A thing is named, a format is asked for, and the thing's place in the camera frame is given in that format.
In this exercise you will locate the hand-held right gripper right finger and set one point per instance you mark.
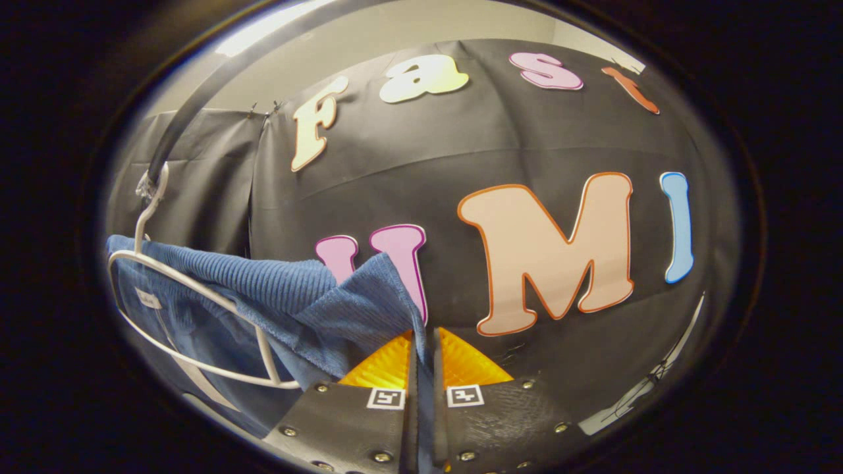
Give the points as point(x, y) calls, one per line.
point(440, 428)

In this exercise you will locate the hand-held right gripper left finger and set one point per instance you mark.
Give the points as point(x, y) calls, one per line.
point(411, 428)

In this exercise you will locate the white clothes hanger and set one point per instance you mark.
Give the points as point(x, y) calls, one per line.
point(263, 352)

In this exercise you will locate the black clothes rack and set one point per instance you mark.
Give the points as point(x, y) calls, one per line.
point(172, 141)

